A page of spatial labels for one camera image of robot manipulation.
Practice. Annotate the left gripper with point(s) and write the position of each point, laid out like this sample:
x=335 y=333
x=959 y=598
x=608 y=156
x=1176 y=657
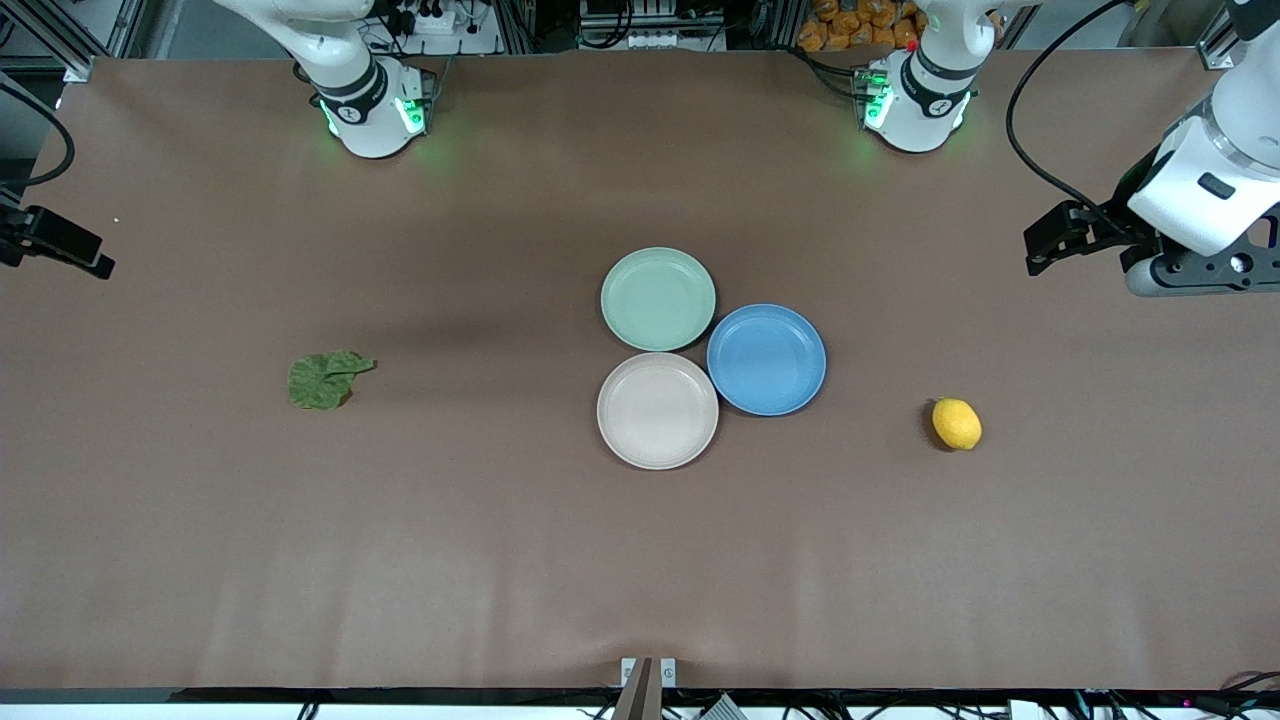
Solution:
x=1122 y=222

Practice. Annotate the yellow lemon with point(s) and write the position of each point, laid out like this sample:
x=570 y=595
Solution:
x=957 y=424

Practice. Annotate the green lettuce leaf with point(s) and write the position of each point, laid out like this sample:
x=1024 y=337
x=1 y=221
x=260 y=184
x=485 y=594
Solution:
x=318 y=382

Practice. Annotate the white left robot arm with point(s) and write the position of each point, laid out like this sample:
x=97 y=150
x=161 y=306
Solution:
x=930 y=90

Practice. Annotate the orange fruit pile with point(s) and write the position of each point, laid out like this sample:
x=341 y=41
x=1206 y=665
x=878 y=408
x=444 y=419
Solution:
x=858 y=22

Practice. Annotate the blue plate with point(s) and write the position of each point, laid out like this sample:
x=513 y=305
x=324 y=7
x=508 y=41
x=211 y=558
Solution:
x=767 y=360

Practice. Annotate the light green plate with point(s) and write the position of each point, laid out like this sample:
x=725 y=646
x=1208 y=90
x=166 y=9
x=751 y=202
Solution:
x=658 y=300

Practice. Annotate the white power strip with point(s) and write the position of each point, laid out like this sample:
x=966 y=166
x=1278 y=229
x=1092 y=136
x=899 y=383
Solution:
x=435 y=22

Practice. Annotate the beige plate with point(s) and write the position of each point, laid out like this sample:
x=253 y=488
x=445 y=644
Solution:
x=657 y=411

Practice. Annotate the metal equipment rack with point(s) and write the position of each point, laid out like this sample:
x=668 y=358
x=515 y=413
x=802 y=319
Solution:
x=650 y=22

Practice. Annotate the aluminium frame post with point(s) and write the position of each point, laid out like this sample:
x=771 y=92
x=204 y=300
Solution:
x=70 y=45
x=1225 y=40

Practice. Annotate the white metal bracket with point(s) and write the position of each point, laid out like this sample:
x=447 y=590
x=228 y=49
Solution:
x=668 y=672

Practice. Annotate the brown camera mount post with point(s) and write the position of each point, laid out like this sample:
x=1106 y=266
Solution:
x=636 y=695

